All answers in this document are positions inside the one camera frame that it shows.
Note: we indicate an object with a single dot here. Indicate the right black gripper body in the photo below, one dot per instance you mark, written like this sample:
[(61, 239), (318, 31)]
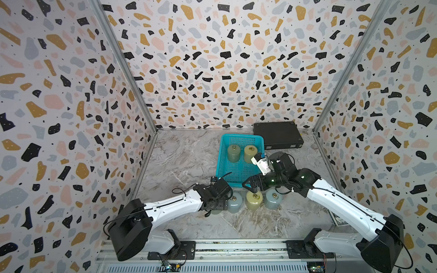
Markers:
[(266, 182)]

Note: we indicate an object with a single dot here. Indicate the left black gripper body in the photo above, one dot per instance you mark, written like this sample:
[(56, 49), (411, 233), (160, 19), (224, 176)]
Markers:
[(221, 205)]

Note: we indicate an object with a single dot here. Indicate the yellow canister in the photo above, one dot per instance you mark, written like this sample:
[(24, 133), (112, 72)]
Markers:
[(253, 200), (249, 152)]

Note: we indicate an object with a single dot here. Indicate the blue-grey canister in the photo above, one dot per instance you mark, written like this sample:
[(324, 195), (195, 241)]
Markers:
[(272, 199), (235, 203)]

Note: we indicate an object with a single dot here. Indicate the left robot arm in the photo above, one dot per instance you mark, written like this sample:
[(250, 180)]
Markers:
[(136, 226)]

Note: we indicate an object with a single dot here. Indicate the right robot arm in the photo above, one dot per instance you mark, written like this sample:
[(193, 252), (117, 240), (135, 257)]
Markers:
[(378, 239)]

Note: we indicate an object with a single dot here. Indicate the teal plastic mesh basket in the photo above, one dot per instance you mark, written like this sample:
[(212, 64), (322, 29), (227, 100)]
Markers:
[(236, 173)]

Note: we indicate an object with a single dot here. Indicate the black flat case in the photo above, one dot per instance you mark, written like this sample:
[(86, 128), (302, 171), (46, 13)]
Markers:
[(279, 135)]

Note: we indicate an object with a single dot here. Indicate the left circuit board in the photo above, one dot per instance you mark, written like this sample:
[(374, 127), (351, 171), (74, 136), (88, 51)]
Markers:
[(167, 267)]

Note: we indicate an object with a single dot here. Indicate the circuit board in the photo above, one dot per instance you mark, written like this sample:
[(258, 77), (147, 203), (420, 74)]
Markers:
[(167, 267), (315, 267)]

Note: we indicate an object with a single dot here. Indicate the printed card on table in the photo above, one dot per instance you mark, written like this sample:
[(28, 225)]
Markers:
[(338, 221)]

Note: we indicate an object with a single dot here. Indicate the right circuit board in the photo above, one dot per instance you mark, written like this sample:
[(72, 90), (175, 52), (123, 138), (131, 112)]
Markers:
[(315, 267)]

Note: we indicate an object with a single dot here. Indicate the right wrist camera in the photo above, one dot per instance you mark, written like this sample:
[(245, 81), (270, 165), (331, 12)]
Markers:
[(262, 162)]

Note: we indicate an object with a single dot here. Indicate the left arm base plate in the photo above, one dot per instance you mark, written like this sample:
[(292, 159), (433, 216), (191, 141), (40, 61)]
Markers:
[(183, 250)]

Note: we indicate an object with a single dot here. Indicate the aluminium mounting rail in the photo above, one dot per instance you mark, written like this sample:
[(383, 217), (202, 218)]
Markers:
[(231, 256)]

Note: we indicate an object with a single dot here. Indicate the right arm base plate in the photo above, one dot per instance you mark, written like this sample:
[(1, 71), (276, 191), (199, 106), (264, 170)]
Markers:
[(299, 249)]

